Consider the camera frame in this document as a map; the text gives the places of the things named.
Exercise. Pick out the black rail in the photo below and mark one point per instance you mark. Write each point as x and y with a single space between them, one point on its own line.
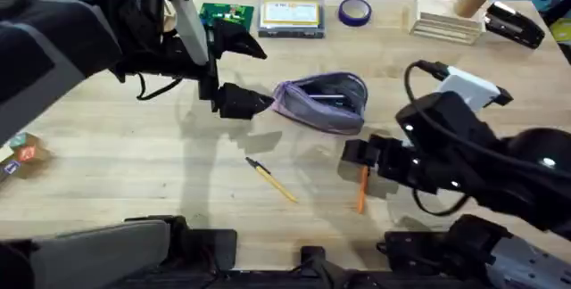
276 280

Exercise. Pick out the left wrist upright plate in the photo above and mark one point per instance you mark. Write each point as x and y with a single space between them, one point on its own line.
191 30

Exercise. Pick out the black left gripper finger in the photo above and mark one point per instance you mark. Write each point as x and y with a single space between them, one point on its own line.
236 41
241 101

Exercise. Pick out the pale wooden stacked rack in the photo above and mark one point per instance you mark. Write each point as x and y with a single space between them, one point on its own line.
441 23

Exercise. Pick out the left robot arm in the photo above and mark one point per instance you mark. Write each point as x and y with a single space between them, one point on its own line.
44 57

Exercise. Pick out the orange pen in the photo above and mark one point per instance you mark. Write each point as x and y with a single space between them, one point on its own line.
362 191

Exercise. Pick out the purple tape roll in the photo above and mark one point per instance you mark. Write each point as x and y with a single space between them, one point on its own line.
354 12

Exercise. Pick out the clear box with yellow label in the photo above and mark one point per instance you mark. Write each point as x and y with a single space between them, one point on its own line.
291 16

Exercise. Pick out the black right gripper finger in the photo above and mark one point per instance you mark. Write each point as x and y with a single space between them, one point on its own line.
356 153
386 155

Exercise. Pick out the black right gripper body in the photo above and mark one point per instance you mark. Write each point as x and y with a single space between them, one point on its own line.
441 142

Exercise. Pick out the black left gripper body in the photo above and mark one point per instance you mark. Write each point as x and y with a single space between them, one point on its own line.
178 68

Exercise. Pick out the yellow pen with black cap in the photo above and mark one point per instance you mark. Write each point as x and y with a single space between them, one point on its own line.
272 181

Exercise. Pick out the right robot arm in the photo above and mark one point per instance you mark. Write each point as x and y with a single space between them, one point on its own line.
535 200

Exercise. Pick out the black stapler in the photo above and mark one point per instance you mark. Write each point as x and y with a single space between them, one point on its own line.
513 23

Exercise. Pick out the purple grey zip bag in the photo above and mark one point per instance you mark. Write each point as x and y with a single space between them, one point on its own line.
321 101

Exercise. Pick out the yellow green object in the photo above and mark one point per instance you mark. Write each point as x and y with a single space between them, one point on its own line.
563 29

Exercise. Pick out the green board with blocks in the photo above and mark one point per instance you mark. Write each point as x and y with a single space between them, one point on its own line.
227 12

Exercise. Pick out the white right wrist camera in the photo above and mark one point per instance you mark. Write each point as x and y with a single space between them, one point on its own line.
470 86

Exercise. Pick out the heap of toy blocks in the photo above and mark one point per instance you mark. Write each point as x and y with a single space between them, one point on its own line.
24 153

